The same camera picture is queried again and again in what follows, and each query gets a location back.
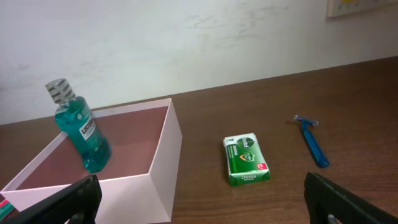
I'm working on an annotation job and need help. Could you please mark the teal mouthwash bottle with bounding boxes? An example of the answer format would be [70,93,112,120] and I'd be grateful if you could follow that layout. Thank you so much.
[45,78,111,173]

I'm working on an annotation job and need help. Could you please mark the green red toothpaste tube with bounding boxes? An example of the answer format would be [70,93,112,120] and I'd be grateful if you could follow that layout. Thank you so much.
[0,199,14,220]

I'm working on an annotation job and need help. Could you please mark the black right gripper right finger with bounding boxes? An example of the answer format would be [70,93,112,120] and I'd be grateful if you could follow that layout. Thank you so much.
[304,172,397,224]

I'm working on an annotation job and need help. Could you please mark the white wall frame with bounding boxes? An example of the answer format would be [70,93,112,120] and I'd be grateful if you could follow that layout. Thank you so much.
[327,0,397,17]

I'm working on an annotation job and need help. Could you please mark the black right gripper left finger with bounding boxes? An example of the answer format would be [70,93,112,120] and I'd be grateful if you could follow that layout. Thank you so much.
[3,174,102,224]

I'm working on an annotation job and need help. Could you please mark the green soap box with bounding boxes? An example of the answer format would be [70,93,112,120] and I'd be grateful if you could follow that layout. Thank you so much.
[223,133,271,186]

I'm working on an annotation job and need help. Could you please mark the blue disposable razor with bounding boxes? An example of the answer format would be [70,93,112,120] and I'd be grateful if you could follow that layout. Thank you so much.
[294,114,330,168]

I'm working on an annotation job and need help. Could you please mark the white cardboard box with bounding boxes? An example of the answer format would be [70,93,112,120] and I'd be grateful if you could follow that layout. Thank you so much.
[1,99,182,223]

